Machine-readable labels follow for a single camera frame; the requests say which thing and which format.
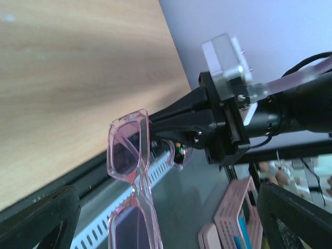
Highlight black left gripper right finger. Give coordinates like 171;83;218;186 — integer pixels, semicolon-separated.
257;183;331;248

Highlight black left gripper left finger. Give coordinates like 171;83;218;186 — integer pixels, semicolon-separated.
1;186;81;248

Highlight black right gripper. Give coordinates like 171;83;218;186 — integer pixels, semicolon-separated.
149;72;280;165

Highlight pink transparent sunglasses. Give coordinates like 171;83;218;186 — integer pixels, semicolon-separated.
106;109;163;248

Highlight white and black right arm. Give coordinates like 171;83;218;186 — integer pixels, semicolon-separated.
149;69;331;167

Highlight pink perforated plastic basket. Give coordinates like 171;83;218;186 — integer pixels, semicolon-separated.
198;176;262;249

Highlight light blue slotted cable duct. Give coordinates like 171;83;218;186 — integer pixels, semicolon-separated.
70;150;174;249

